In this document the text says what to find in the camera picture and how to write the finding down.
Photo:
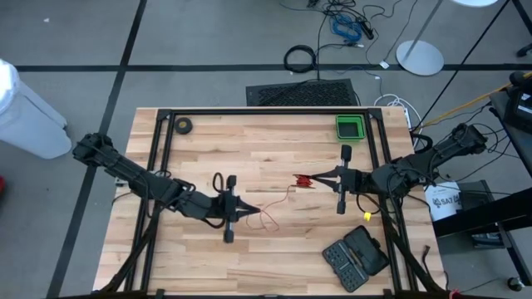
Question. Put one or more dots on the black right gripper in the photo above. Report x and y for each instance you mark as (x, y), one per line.
(351, 182)

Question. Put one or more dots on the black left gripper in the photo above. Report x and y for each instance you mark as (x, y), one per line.
(230, 207)

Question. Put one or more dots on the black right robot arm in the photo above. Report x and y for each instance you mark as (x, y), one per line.
(399, 175)

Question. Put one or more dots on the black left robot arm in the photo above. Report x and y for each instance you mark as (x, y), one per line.
(137, 178)

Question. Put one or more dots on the green plastic tray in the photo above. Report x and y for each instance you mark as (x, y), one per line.
(350, 129)

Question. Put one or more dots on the black screwdriver bit case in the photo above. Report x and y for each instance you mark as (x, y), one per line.
(353, 259)

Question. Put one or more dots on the black floor mat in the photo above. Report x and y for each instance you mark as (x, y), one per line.
(303, 93)

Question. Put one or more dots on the black tape roll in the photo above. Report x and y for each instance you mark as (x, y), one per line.
(178, 126)

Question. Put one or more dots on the black control box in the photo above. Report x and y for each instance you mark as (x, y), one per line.
(476, 195)

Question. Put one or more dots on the black power strip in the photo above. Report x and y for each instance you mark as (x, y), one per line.
(365, 28)

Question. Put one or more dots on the black equipment cart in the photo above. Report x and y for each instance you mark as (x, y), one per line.
(519, 108)

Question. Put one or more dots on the white plastic bin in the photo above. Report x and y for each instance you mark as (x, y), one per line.
(29, 124)

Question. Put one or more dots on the black desk frame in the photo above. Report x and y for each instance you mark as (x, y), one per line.
(478, 218)

